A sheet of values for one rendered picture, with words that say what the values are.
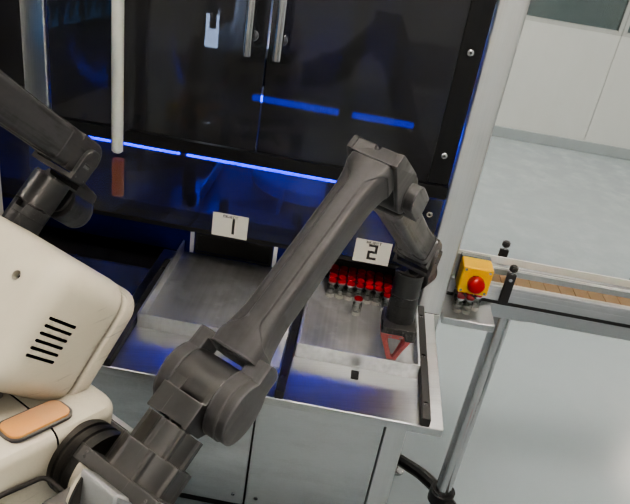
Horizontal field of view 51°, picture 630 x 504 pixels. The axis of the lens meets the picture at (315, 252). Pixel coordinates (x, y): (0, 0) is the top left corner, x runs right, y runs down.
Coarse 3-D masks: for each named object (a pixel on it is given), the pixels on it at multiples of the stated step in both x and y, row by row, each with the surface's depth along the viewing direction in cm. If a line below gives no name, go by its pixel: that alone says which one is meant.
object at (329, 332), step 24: (312, 312) 155; (336, 312) 156; (360, 312) 158; (312, 336) 147; (336, 336) 148; (360, 336) 149; (336, 360) 139; (360, 360) 139; (384, 360) 138; (408, 360) 144
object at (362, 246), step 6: (360, 240) 155; (366, 240) 154; (360, 246) 155; (366, 246) 155; (378, 246) 155; (384, 246) 155; (390, 246) 154; (354, 252) 156; (360, 252) 156; (366, 252) 156; (378, 252) 156; (384, 252) 155; (390, 252) 155; (354, 258) 157; (360, 258) 157; (378, 258) 156; (384, 258) 156; (378, 264) 157; (384, 264) 157
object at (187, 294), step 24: (168, 264) 158; (192, 264) 166; (216, 264) 167; (240, 264) 169; (168, 288) 155; (192, 288) 156; (216, 288) 158; (240, 288) 159; (144, 312) 143; (168, 312) 147; (192, 312) 148; (216, 312) 149
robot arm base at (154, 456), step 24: (144, 432) 68; (168, 432) 68; (96, 456) 67; (120, 456) 67; (144, 456) 66; (168, 456) 67; (192, 456) 69; (120, 480) 65; (144, 480) 66; (168, 480) 66
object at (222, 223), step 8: (216, 216) 156; (224, 216) 156; (232, 216) 155; (240, 216) 155; (216, 224) 157; (224, 224) 157; (240, 224) 156; (216, 232) 158; (224, 232) 158; (240, 232) 157
